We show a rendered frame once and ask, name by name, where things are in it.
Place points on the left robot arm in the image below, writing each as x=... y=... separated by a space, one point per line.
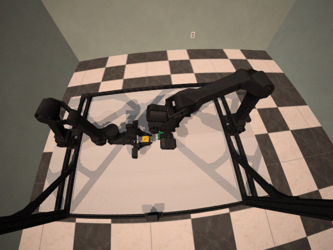
x=48 y=113

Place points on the yellow block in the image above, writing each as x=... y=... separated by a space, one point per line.
x=146 y=139

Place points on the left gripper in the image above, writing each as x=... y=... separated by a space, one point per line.
x=136 y=145

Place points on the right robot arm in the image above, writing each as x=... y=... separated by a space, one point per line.
x=187 y=101

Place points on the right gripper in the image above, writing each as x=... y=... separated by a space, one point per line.
x=167 y=141

